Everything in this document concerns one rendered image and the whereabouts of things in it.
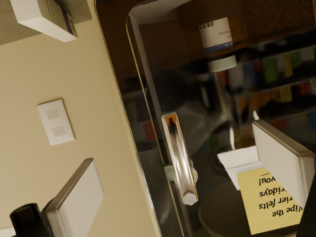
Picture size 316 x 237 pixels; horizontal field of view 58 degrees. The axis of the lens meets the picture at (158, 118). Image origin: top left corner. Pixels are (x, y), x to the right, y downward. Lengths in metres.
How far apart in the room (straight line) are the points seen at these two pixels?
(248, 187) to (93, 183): 0.19
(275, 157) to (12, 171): 0.80
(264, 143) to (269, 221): 0.19
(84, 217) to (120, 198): 0.67
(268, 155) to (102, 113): 0.62
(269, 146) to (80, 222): 0.11
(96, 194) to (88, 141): 0.60
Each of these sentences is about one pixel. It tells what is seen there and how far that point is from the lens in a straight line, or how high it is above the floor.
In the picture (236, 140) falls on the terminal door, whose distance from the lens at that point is 0.31.
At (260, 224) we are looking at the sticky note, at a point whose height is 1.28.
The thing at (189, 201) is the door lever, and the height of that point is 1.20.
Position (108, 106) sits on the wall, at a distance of 0.76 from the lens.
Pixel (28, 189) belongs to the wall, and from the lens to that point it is 0.90.
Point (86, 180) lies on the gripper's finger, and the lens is 0.19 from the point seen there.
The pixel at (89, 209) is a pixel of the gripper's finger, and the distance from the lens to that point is 0.18.
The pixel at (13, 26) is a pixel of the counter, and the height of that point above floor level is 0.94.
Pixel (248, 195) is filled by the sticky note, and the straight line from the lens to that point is 0.34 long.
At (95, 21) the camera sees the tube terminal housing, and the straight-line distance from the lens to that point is 0.32.
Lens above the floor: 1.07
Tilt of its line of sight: 11 degrees up
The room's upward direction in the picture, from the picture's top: 165 degrees clockwise
